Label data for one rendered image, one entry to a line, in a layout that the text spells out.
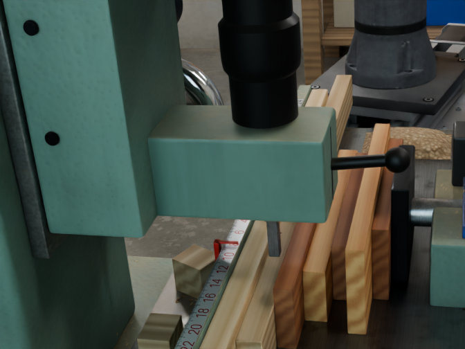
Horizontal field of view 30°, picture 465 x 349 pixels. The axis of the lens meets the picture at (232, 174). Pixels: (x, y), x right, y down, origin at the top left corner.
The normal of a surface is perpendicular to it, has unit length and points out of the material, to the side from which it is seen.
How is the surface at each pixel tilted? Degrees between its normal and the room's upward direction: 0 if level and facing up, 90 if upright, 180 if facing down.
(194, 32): 90
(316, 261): 0
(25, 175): 90
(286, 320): 90
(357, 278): 90
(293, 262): 0
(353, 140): 0
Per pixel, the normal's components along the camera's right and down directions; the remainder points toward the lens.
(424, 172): -0.08, -0.90
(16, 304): 0.51, 0.34
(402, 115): -0.48, 0.42
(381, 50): -0.39, 0.15
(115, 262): 0.97, 0.04
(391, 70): -0.11, 0.15
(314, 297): -0.24, 0.44
